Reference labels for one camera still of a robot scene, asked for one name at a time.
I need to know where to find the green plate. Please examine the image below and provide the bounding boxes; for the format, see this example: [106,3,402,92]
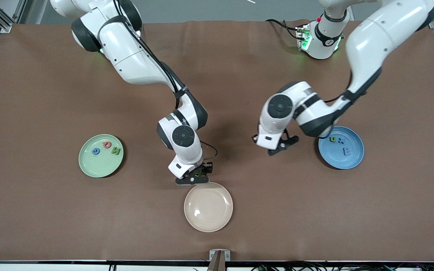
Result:
[78,134,124,178]

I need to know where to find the beige plate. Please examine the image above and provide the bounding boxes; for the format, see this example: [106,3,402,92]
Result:
[184,182,234,233]

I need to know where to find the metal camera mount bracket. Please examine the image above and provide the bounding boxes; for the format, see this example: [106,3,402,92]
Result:
[209,249,231,271]

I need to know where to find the silver base connector panel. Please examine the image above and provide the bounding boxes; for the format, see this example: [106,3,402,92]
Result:
[295,23,312,51]

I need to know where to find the blue plate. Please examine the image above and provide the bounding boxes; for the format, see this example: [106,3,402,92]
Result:
[318,126,365,170]

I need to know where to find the black arm base cable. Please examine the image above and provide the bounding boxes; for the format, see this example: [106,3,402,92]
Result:
[265,19,304,40]

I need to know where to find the brown table mat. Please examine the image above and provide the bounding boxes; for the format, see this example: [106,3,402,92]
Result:
[0,20,434,262]

